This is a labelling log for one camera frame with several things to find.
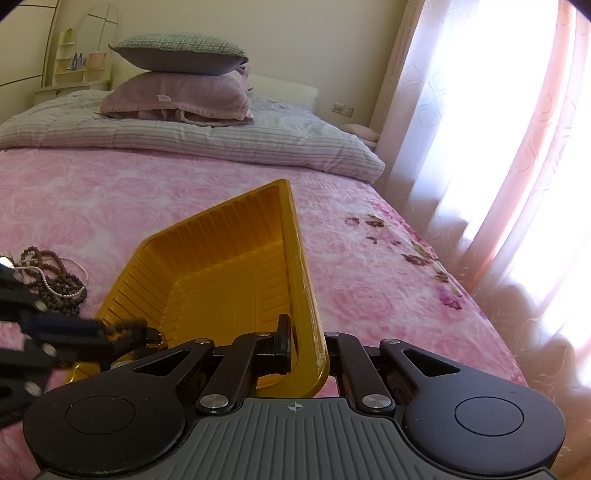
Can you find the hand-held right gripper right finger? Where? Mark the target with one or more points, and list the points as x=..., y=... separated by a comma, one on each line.
x=340, y=353

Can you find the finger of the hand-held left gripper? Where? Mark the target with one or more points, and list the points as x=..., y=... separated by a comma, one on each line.
x=69, y=326
x=55, y=357

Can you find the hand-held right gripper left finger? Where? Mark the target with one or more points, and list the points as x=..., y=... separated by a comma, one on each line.
x=282, y=344

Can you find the yellow plastic tray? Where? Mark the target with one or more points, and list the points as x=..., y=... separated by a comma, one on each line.
x=221, y=258

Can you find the pink rose-pattern blanket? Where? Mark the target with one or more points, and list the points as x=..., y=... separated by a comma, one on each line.
x=392, y=300

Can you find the striped grey quilt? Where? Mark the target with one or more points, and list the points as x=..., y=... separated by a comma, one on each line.
x=231, y=143

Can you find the pink plush cushion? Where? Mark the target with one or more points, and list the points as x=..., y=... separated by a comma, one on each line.
x=364, y=132

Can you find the pink patterned curtain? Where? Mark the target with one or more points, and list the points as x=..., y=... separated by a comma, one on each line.
x=508, y=184

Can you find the cream shelf unit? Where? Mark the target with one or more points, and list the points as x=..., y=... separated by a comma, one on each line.
x=64, y=78

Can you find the pink pillow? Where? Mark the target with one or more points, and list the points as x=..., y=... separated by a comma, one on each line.
x=175, y=99

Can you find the white padded headboard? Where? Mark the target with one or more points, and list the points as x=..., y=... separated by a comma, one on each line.
x=286, y=91

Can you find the pink basket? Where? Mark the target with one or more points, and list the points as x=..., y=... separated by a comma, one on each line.
x=97, y=60

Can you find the cream wardrobe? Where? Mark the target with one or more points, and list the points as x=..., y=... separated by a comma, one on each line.
x=23, y=46

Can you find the grey checked pillow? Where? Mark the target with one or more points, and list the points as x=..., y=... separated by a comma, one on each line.
x=178, y=53

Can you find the arched mirror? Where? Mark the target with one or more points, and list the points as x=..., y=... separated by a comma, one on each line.
x=104, y=25

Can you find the wall socket plate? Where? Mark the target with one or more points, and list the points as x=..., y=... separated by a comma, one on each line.
x=342, y=109

